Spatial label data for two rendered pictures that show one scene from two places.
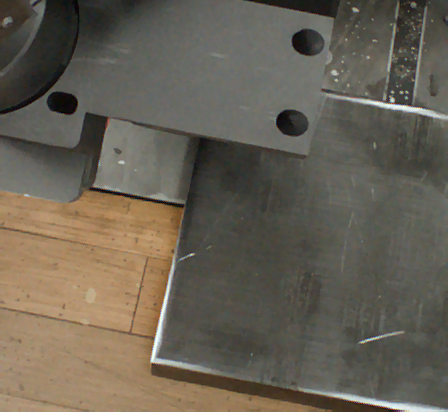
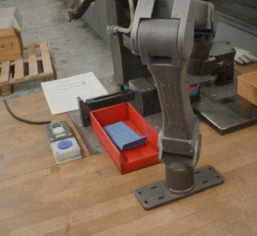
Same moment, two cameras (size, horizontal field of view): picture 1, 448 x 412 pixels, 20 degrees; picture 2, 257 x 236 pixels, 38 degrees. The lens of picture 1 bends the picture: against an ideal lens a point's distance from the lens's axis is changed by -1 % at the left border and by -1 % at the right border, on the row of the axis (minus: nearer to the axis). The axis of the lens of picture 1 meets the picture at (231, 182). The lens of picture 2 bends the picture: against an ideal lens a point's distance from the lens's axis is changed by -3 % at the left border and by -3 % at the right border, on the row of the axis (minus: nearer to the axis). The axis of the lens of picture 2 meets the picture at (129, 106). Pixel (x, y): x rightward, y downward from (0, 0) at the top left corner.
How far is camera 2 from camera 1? 0.79 m
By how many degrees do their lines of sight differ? 40
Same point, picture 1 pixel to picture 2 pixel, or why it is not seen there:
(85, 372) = (213, 140)
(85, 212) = not seen: hidden behind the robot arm
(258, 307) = (227, 120)
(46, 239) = not seen: hidden behind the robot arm
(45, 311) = not seen: hidden behind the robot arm
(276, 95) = (229, 48)
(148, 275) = (208, 129)
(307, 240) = (224, 113)
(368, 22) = (203, 99)
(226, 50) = (221, 46)
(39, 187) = (208, 79)
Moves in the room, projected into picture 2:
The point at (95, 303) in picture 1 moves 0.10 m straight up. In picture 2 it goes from (205, 134) to (205, 102)
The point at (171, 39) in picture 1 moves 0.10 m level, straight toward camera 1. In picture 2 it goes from (215, 47) to (245, 57)
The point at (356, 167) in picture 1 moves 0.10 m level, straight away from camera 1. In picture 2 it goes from (221, 105) to (207, 92)
